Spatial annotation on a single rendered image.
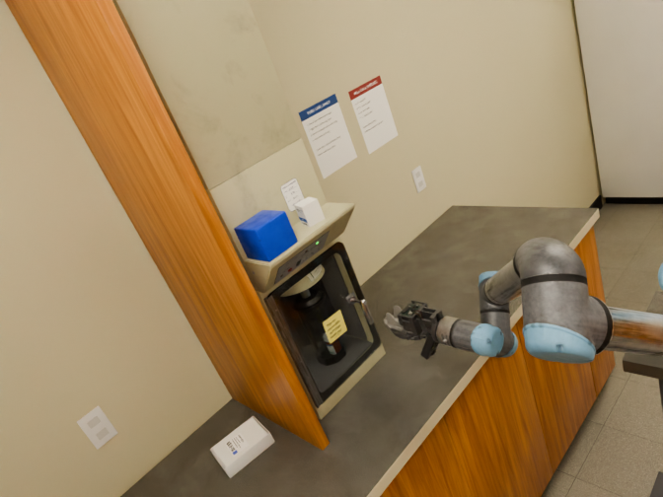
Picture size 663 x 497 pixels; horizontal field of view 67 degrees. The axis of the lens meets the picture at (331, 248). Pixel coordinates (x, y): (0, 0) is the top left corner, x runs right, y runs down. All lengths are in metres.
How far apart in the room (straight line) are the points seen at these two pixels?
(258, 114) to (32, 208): 0.66
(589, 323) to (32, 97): 1.42
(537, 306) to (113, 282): 1.18
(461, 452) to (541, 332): 0.81
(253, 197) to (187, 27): 0.42
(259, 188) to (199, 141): 0.20
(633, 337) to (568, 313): 0.18
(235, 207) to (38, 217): 0.55
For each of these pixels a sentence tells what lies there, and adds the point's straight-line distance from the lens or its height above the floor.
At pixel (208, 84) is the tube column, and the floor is 1.93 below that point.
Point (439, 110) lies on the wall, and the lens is 2.61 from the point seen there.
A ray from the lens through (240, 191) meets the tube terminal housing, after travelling 1.30.
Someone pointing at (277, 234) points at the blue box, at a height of 1.56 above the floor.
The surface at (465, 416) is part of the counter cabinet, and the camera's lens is 1.68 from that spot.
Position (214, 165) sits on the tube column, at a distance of 1.27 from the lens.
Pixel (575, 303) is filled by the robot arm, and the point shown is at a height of 1.39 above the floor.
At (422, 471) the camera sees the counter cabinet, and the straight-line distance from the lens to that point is 1.58.
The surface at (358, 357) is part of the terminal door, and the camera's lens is 1.62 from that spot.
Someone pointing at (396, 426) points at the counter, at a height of 0.94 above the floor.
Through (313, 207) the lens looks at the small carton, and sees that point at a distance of 1.33.
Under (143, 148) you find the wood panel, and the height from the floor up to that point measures 1.86.
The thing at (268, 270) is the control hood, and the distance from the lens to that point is 1.23.
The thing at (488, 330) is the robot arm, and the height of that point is 1.20.
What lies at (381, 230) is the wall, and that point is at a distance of 2.27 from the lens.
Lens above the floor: 1.97
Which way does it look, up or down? 23 degrees down
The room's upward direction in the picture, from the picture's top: 22 degrees counter-clockwise
